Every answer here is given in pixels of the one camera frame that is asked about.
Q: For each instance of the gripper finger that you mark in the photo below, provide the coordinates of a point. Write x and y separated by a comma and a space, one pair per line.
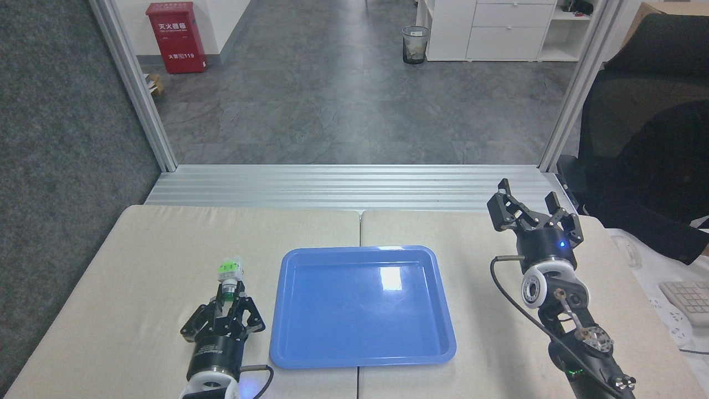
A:
207, 324
570, 224
249, 321
507, 210

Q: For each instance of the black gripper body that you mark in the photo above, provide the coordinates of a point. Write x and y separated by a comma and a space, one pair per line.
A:
545, 246
216, 354

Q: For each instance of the green push button switch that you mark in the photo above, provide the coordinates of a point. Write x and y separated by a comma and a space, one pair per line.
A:
230, 271

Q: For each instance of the blue plastic tray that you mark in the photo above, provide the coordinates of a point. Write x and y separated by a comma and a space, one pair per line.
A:
363, 310

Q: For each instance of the person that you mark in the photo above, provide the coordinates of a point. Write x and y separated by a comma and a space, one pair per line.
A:
659, 183

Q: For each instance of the white keyboard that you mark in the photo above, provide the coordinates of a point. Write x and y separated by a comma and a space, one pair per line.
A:
689, 299

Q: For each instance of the white power strip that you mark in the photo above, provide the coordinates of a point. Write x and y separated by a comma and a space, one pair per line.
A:
673, 324

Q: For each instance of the white drawer cabinet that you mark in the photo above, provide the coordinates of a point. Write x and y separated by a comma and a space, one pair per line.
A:
498, 33

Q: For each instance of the black office chair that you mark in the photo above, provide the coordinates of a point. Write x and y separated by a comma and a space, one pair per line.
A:
659, 61

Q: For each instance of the grey felt partition panel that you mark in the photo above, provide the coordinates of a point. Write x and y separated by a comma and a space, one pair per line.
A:
61, 166

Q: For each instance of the large tan cardboard box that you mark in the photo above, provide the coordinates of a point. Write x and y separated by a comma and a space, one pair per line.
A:
664, 8

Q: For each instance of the small cardboard box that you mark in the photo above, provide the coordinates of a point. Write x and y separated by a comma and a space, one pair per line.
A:
154, 84

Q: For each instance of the red fire extinguisher box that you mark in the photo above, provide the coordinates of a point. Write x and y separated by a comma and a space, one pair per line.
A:
177, 39

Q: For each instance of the silver aluminium post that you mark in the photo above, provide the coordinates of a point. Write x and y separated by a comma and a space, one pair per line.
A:
138, 88
579, 83

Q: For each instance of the ribbed aluminium rail platform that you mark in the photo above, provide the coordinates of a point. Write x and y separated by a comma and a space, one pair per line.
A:
354, 185

